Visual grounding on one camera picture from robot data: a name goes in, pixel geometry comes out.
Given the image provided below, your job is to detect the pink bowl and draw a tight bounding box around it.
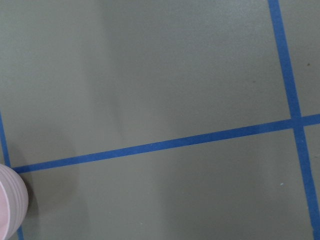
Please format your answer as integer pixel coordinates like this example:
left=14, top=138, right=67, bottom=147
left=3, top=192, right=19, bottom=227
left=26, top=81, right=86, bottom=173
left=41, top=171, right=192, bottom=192
left=0, top=164, right=29, bottom=240

